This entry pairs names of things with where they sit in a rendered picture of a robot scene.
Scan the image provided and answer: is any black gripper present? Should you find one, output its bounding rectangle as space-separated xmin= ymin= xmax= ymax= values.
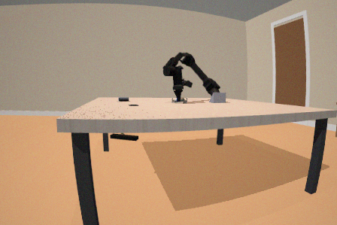
xmin=173 ymin=76 xmax=184 ymax=101

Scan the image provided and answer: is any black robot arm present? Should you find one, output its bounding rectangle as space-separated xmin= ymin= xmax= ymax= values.
xmin=163 ymin=53 xmax=220 ymax=96

